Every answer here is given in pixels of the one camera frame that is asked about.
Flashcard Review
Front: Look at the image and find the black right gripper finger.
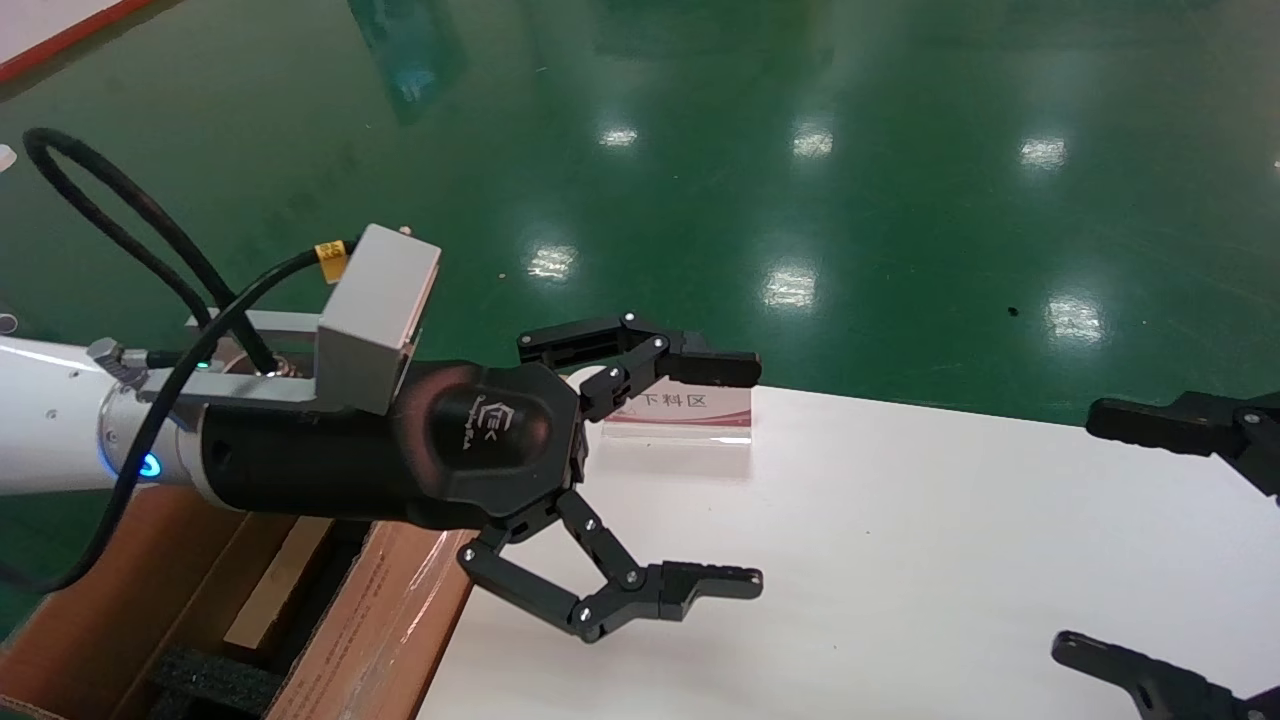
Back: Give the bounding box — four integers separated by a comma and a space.
1052, 630, 1280, 720
1086, 392, 1280, 498

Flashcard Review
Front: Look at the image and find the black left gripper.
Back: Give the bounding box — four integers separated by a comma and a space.
200, 360, 765, 644

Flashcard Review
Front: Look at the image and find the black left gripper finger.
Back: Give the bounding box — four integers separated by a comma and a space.
517, 312, 763, 421

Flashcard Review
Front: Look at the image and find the large cardboard box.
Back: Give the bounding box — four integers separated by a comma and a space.
0, 485, 481, 720

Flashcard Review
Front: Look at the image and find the acrylic sign with red print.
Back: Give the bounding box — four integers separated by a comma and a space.
598, 383, 753, 448

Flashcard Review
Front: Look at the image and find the black foam insert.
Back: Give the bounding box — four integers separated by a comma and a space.
150, 518, 373, 720

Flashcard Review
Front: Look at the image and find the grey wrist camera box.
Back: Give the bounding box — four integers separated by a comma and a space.
316, 224, 443, 416

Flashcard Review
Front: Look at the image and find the silver camera mounting bracket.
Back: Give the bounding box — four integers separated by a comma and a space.
88, 310, 326, 407

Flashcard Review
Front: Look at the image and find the black camera cable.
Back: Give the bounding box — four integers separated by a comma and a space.
0, 128, 351, 593

